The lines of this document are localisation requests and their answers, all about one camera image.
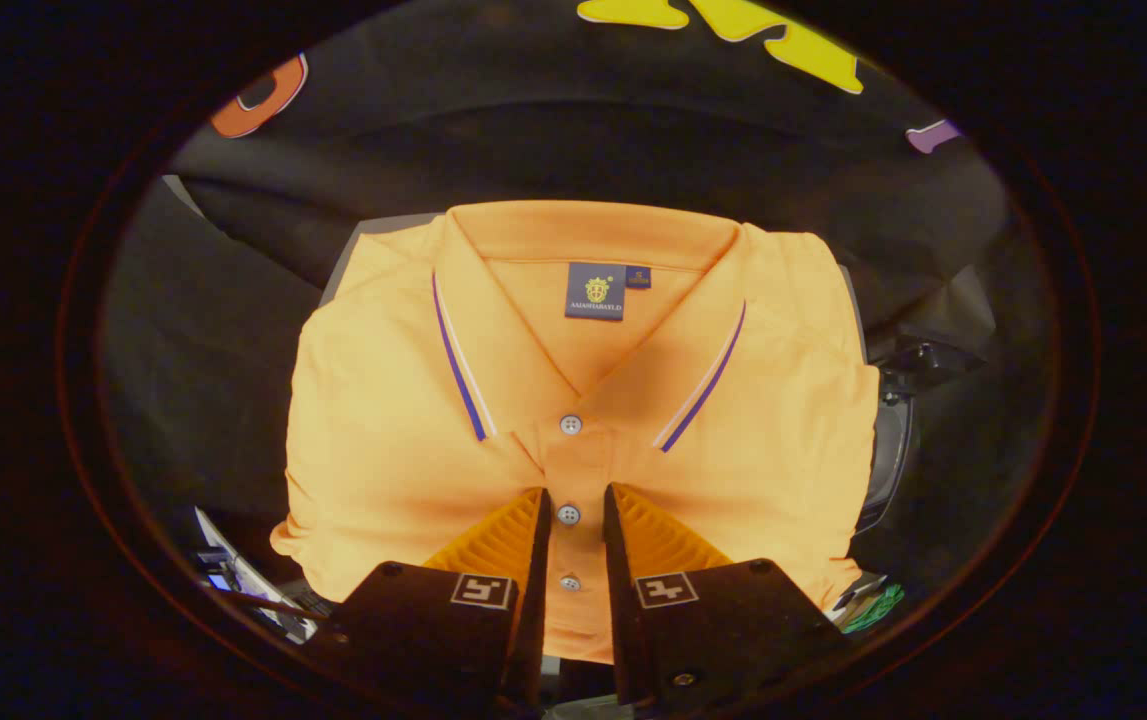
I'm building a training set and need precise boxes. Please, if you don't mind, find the black cable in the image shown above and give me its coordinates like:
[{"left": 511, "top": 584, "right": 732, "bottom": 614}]
[{"left": 201, "top": 583, "right": 336, "bottom": 623}]

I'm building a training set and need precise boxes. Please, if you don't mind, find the black backdrop cloth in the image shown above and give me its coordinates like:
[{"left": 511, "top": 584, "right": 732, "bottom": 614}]
[{"left": 103, "top": 0, "right": 1029, "bottom": 601}]

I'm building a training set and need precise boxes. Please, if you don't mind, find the white and blue object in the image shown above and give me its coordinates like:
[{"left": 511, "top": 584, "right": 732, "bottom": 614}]
[{"left": 191, "top": 505, "right": 322, "bottom": 643}]

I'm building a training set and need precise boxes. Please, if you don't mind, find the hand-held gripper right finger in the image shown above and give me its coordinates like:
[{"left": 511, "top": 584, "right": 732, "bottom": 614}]
[{"left": 603, "top": 483, "right": 849, "bottom": 716}]

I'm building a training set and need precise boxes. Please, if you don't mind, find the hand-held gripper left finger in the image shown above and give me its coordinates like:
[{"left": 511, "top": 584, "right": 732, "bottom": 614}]
[{"left": 308, "top": 487, "right": 554, "bottom": 716}]

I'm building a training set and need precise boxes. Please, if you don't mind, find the orange polo shirt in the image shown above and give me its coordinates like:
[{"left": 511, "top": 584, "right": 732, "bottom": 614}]
[{"left": 270, "top": 200, "right": 881, "bottom": 666}]

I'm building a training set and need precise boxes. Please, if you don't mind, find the grey cabinet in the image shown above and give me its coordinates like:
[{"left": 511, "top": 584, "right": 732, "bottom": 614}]
[{"left": 318, "top": 210, "right": 871, "bottom": 366}]

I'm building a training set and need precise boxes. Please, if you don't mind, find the green striped object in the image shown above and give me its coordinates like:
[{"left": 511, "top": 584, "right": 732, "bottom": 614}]
[{"left": 833, "top": 575, "right": 906, "bottom": 637}]

